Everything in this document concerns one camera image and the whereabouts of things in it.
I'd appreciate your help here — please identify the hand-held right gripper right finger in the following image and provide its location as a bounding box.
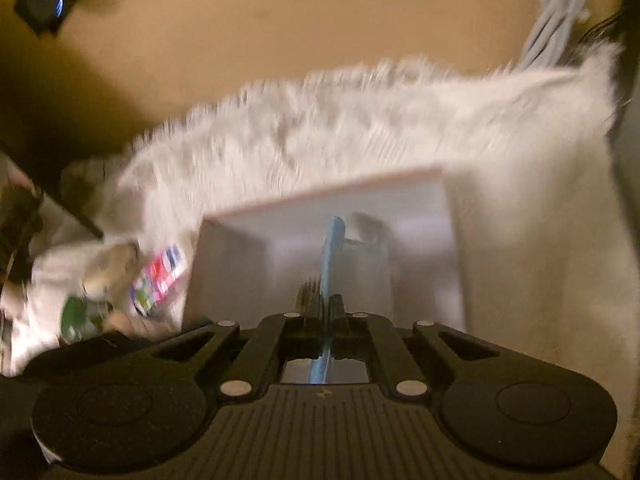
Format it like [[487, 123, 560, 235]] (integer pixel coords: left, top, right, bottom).
[[327, 215, 493, 401]]

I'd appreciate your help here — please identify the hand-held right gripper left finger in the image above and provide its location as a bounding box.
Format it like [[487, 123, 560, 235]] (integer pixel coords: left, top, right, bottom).
[[150, 216, 335, 401]]

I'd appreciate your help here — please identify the white square box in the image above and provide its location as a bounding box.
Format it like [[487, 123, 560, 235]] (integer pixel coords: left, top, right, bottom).
[[181, 167, 468, 333]]

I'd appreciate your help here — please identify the colourful printed tissue pack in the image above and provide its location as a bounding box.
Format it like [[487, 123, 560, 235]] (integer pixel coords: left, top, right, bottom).
[[131, 244, 186, 318]]

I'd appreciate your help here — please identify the beige soft cap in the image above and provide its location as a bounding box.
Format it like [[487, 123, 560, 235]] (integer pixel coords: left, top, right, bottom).
[[81, 241, 142, 297]]

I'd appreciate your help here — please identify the white fluffy blanket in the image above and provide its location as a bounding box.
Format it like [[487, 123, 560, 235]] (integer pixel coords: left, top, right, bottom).
[[0, 52, 622, 377]]

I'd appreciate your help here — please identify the green-lidded glass jar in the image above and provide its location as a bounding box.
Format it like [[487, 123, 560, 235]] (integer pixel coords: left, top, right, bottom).
[[60, 296, 113, 345]]

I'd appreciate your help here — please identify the bundle of white cables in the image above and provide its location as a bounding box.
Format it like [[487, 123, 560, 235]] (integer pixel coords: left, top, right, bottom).
[[517, 0, 593, 68]]

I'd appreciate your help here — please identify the black cable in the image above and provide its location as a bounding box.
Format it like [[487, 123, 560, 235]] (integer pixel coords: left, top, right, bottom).
[[575, 7, 632, 46]]

